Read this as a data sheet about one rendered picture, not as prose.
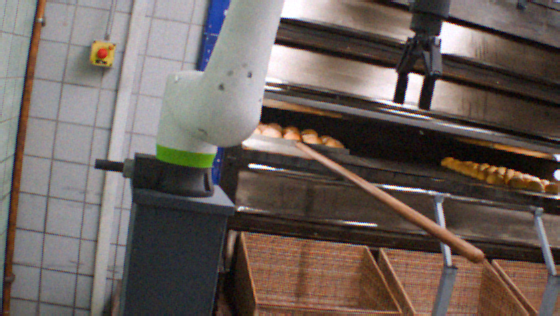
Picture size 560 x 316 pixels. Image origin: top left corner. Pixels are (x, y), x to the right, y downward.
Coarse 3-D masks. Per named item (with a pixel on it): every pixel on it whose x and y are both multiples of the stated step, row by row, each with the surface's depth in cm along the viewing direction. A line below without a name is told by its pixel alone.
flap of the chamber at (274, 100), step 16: (272, 96) 228; (288, 96) 229; (304, 112) 249; (320, 112) 243; (336, 112) 236; (352, 112) 234; (368, 112) 236; (400, 128) 254; (416, 128) 246; (432, 128) 242; (448, 128) 244; (480, 144) 264; (496, 144) 256; (512, 144) 251; (528, 144) 253
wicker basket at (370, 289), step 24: (240, 240) 242; (264, 240) 246; (288, 240) 248; (240, 264) 235; (264, 264) 245; (288, 264) 248; (312, 264) 250; (336, 264) 252; (240, 288) 229; (264, 288) 244; (288, 288) 246; (312, 288) 249; (336, 288) 252; (360, 288) 254; (384, 288) 231; (240, 312) 223; (264, 312) 202; (288, 312) 204; (312, 312) 206; (336, 312) 208; (360, 312) 210; (384, 312) 212
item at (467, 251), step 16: (304, 144) 275; (320, 160) 240; (352, 176) 201; (368, 192) 183; (384, 192) 175; (400, 208) 158; (416, 224) 147; (432, 224) 140; (448, 240) 129; (464, 256) 122; (480, 256) 118
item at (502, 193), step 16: (256, 160) 245; (272, 160) 246; (288, 160) 248; (304, 160) 249; (368, 176) 255; (384, 176) 257; (400, 176) 258; (416, 176) 260; (464, 192) 266; (480, 192) 267; (496, 192) 269; (512, 192) 271
